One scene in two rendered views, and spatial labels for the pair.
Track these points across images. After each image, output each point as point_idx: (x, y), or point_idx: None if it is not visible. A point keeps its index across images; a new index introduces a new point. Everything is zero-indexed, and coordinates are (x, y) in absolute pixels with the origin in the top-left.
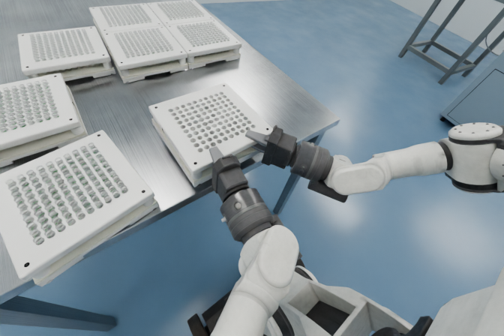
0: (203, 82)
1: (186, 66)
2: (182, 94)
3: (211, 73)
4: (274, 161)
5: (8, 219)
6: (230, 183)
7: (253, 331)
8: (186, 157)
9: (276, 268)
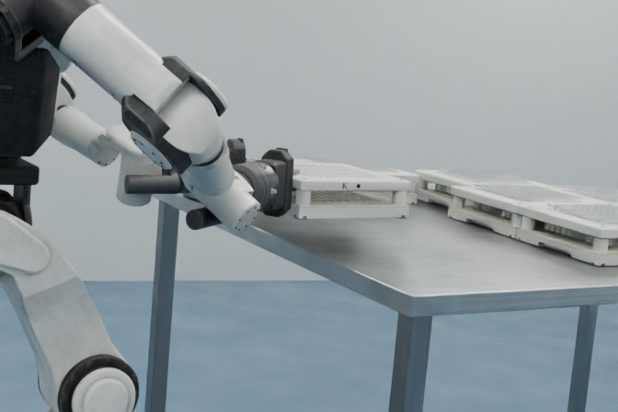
0: (482, 242)
1: (512, 229)
2: (438, 232)
3: (517, 247)
4: None
5: None
6: None
7: (86, 124)
8: None
9: (120, 130)
